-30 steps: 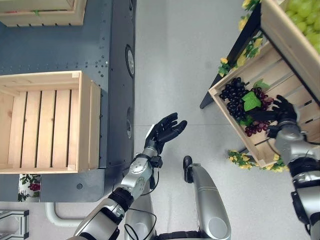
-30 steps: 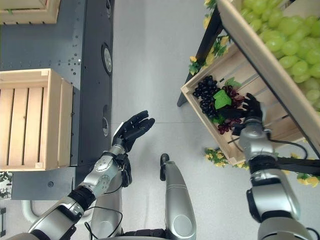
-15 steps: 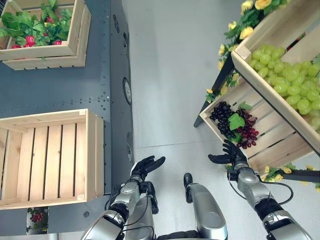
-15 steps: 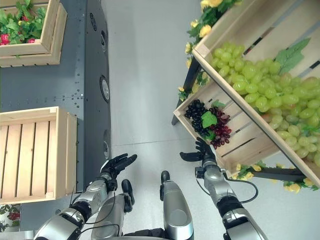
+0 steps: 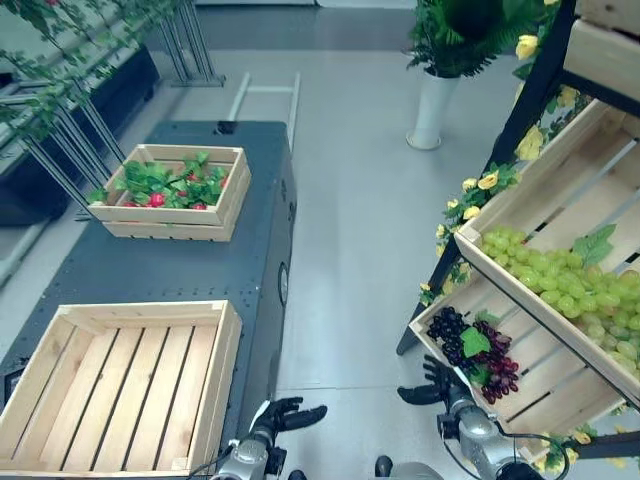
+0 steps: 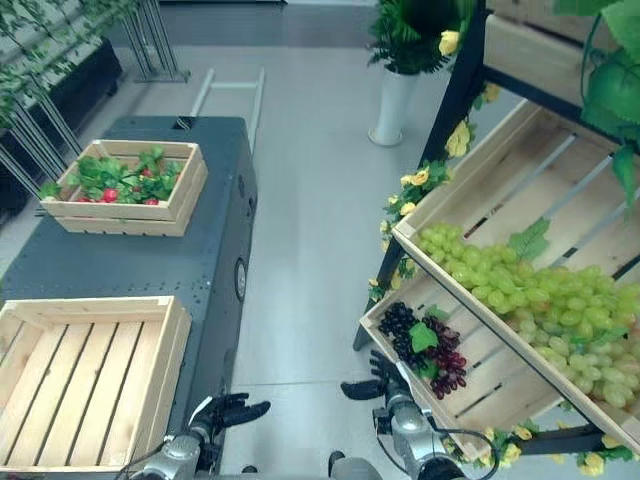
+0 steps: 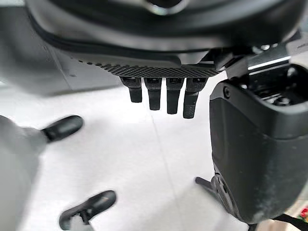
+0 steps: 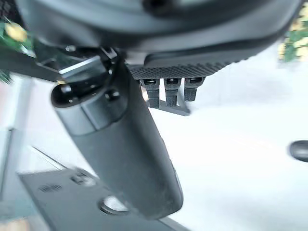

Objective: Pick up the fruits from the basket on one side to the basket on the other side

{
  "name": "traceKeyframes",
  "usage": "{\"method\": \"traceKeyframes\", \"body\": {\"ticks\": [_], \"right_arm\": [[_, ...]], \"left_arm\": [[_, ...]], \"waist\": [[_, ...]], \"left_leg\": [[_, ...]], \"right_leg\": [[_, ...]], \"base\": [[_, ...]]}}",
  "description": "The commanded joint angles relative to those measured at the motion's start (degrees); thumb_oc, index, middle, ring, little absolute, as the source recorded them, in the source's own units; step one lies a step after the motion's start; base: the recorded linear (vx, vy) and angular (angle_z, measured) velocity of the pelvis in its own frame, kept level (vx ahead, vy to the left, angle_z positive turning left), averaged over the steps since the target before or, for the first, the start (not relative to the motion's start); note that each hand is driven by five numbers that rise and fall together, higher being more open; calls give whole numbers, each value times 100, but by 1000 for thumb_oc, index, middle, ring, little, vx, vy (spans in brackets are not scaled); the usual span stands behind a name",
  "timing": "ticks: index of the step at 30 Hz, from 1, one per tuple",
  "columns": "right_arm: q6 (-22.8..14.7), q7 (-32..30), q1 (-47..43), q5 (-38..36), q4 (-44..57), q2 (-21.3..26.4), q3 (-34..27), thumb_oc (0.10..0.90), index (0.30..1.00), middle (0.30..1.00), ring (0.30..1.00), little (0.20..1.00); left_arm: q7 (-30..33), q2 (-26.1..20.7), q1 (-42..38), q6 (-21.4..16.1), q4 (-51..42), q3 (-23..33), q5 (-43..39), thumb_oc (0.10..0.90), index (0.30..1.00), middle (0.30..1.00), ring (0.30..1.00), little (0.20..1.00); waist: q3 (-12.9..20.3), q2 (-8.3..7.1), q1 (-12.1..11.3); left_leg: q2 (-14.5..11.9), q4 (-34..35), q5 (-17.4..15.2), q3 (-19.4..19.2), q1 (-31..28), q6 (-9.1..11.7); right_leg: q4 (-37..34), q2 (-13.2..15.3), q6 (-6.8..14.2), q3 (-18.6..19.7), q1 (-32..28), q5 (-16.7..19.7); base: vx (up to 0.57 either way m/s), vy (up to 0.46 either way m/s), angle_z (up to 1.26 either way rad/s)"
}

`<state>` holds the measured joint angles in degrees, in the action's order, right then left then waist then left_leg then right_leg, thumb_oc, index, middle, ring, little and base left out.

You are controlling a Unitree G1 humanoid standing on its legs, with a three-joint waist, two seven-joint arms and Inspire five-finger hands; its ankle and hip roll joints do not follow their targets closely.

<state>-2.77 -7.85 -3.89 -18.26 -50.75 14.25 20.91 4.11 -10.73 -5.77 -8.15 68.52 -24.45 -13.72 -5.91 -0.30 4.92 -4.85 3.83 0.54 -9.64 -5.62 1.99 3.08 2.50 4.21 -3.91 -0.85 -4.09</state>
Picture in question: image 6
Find grey metal rod stand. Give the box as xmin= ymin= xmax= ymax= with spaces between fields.
xmin=118 ymin=0 xmax=192 ymax=84
xmin=0 ymin=92 xmax=85 ymax=201

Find white ladder frame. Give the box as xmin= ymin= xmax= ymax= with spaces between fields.
xmin=191 ymin=67 xmax=267 ymax=147

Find grey robot torso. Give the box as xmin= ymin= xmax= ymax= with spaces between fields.
xmin=327 ymin=449 xmax=399 ymax=480

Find black metal shelf frame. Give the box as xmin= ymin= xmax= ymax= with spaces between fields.
xmin=352 ymin=0 xmax=640 ymax=457

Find black grape bunch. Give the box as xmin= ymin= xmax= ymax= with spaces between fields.
xmin=377 ymin=301 xmax=421 ymax=369

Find low tilted wooden crate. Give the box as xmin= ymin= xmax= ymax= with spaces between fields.
xmin=359 ymin=269 xmax=569 ymax=470

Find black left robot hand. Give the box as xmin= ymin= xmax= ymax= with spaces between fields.
xmin=192 ymin=392 xmax=272 ymax=432

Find empty wooden slat crate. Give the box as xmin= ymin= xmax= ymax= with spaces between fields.
xmin=0 ymin=295 xmax=193 ymax=474

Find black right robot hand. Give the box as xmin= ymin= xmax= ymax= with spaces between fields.
xmin=340 ymin=349 xmax=409 ymax=401

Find dark grey cart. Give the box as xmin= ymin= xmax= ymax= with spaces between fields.
xmin=0 ymin=115 xmax=259 ymax=480

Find large green grape bunch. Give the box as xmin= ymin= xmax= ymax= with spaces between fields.
xmin=499 ymin=264 xmax=640 ymax=410

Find red grape bunch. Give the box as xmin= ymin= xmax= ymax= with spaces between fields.
xmin=409 ymin=315 xmax=469 ymax=401

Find tall white vase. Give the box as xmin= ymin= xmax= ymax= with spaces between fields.
xmin=368 ymin=67 xmax=420 ymax=148

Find strawberry plant with leaves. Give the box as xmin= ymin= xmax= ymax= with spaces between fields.
xmin=39 ymin=147 xmax=185 ymax=207

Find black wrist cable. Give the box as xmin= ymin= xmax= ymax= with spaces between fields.
xmin=424 ymin=423 xmax=502 ymax=470

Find large tilted wooden crate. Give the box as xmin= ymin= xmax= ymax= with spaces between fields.
xmin=391 ymin=98 xmax=640 ymax=454

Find yellow rose garland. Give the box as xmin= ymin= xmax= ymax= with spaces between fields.
xmin=443 ymin=418 xmax=629 ymax=477
xmin=367 ymin=29 xmax=502 ymax=302

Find wooden crate with solid sides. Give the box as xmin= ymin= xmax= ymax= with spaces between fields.
xmin=482 ymin=0 xmax=629 ymax=104

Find hanging green foliage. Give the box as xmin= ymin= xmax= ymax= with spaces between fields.
xmin=0 ymin=0 xmax=169 ymax=132

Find black planter box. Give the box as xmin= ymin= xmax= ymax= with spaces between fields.
xmin=0 ymin=37 xmax=124 ymax=214

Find small wooden crate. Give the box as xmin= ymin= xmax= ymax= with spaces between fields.
xmin=38 ymin=139 xmax=209 ymax=239

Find green vine leaves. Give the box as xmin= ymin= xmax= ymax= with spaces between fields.
xmin=578 ymin=0 xmax=640 ymax=214

